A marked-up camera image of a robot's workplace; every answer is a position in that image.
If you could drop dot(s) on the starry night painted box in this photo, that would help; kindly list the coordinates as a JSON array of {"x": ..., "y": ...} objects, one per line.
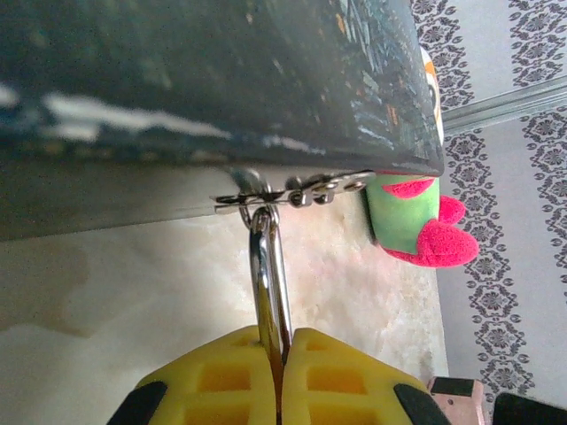
[{"x": 221, "y": 79}]

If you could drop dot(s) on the pink plastic toy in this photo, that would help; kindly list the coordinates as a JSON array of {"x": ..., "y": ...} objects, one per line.
[{"x": 460, "y": 400}]

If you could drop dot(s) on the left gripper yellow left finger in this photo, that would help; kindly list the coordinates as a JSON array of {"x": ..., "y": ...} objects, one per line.
[{"x": 186, "y": 389}]

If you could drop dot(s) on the aluminium corner post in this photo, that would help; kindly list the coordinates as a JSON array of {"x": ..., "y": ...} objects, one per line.
[{"x": 509, "y": 106}]

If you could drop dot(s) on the plush toy with orange glasses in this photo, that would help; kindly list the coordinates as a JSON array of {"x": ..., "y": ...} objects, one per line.
[{"x": 398, "y": 212}]

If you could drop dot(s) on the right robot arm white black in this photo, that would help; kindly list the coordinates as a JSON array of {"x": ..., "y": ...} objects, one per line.
[{"x": 531, "y": 411}]

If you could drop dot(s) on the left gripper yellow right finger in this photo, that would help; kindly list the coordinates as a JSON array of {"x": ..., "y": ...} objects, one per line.
[{"x": 354, "y": 389}]

